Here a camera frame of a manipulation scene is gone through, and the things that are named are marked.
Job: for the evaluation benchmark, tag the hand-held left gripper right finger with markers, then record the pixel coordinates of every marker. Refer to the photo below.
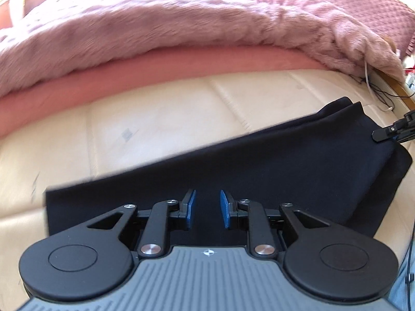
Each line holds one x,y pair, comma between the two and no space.
225,207

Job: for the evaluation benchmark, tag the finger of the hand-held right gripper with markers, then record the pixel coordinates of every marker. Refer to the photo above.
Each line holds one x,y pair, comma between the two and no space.
389,131

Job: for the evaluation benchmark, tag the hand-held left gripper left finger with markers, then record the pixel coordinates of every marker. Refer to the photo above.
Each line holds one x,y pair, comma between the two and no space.
189,207

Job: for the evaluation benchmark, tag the black pants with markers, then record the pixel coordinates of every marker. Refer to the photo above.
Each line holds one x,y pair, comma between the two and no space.
291,168

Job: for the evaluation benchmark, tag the cream quilted mattress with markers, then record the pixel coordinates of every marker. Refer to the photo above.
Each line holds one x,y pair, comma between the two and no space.
162,120

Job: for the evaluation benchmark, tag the pink quilted headboard cover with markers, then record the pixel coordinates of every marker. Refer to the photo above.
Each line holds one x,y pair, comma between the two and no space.
366,3

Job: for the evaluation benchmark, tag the pink bed sheet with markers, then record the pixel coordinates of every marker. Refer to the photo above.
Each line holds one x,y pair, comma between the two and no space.
129,74

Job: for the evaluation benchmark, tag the person's blue jeans leg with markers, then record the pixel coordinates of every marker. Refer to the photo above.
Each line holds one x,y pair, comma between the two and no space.
402,288

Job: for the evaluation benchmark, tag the pink fluffy blanket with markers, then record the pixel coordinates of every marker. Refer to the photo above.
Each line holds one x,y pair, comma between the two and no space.
162,29

